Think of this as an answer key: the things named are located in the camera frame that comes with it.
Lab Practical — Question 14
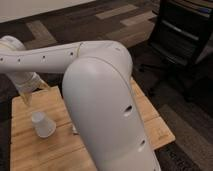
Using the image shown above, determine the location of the black office chair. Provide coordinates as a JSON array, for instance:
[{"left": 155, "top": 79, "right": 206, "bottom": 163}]
[{"left": 140, "top": 0, "right": 213, "bottom": 100}]

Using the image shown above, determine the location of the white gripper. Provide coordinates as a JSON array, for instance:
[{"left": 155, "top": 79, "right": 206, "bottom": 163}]
[{"left": 7, "top": 72, "right": 50, "bottom": 107}]

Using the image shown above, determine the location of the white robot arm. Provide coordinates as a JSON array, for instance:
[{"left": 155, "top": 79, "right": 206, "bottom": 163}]
[{"left": 0, "top": 36, "right": 161, "bottom": 171}]

